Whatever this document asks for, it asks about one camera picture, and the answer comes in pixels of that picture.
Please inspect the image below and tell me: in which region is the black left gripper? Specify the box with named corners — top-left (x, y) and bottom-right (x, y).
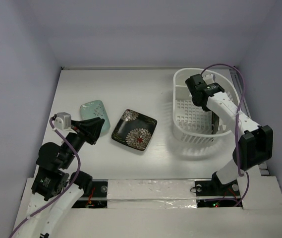
top-left (61, 116), bottom-right (105, 167)

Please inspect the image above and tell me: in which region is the light green speckled plate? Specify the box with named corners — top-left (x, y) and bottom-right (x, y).
top-left (79, 100), bottom-right (111, 136)

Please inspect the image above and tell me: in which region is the dark teal square plate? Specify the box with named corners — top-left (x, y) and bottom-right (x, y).
top-left (211, 112), bottom-right (220, 134)

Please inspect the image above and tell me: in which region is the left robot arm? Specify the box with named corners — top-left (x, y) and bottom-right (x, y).
top-left (10, 113), bottom-right (105, 238)

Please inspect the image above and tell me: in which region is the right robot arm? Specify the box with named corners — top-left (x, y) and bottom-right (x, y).
top-left (185, 74), bottom-right (273, 194)

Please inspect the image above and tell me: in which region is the white plastic dish rack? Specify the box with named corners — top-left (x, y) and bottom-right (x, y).
top-left (172, 68), bottom-right (231, 144)

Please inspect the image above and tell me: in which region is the silver foil tape strip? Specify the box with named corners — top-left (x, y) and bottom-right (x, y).
top-left (107, 179), bottom-right (197, 209)

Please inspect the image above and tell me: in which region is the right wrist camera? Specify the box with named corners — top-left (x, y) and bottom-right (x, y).
top-left (203, 73), bottom-right (216, 85)

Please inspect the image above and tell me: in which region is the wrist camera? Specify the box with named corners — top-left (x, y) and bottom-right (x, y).
top-left (52, 112), bottom-right (71, 130)
top-left (203, 73), bottom-right (216, 85)

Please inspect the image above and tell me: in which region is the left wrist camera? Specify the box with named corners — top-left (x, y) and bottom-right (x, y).
top-left (52, 112), bottom-right (71, 130)

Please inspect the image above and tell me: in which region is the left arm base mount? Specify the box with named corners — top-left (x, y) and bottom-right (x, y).
top-left (72, 179), bottom-right (108, 209)

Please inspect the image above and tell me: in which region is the metal rail at right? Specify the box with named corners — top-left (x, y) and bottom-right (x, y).
top-left (228, 68), bottom-right (273, 179)

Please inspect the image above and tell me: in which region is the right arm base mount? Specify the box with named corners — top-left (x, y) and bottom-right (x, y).
top-left (190, 180), bottom-right (241, 208)

